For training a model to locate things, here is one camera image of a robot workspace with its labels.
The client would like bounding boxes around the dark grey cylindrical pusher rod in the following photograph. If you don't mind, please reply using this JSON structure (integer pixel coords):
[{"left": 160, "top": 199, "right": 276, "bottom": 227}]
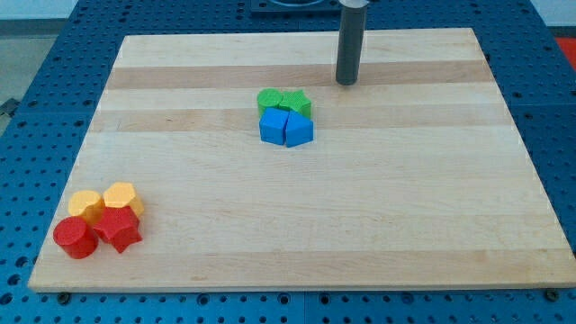
[{"left": 336, "top": 4, "right": 367, "bottom": 86}]

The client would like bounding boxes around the silver rod mount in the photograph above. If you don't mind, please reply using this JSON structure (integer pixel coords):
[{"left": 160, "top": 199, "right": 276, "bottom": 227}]
[{"left": 338, "top": 0, "right": 370, "bottom": 8}]

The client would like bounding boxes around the blue triangle block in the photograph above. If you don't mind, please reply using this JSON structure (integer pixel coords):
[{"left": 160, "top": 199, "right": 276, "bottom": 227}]
[{"left": 285, "top": 112, "right": 314, "bottom": 148}]

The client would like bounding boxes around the green star block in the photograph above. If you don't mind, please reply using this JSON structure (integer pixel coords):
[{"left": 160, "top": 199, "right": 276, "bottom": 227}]
[{"left": 278, "top": 90, "right": 311, "bottom": 119}]

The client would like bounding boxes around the green cylinder block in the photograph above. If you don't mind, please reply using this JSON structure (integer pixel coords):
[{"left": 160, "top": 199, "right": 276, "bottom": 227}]
[{"left": 256, "top": 88, "right": 284, "bottom": 116}]

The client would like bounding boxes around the blue cube block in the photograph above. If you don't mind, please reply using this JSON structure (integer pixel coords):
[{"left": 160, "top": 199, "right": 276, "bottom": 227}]
[{"left": 259, "top": 108, "right": 289, "bottom": 145}]

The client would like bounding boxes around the light wooden board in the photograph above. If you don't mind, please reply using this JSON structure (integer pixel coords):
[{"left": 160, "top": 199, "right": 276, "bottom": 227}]
[{"left": 29, "top": 28, "right": 575, "bottom": 293}]

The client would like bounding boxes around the yellow hexagon block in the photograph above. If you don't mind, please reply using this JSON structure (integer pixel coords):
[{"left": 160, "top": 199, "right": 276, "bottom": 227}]
[{"left": 103, "top": 182, "right": 144, "bottom": 217}]

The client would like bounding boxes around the red star block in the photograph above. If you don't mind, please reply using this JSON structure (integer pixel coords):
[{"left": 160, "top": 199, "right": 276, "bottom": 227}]
[{"left": 93, "top": 206, "right": 142, "bottom": 254}]

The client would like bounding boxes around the yellow cylinder-like block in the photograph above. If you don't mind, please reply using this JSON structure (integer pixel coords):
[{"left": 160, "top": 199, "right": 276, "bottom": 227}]
[{"left": 67, "top": 190, "right": 104, "bottom": 226}]

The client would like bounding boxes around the red cylinder block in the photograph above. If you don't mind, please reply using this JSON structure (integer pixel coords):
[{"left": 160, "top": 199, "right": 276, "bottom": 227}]
[{"left": 53, "top": 216, "right": 99, "bottom": 259}]

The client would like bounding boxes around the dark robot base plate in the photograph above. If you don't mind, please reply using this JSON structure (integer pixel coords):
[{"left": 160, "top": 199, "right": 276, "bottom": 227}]
[{"left": 247, "top": 0, "right": 340, "bottom": 15}]

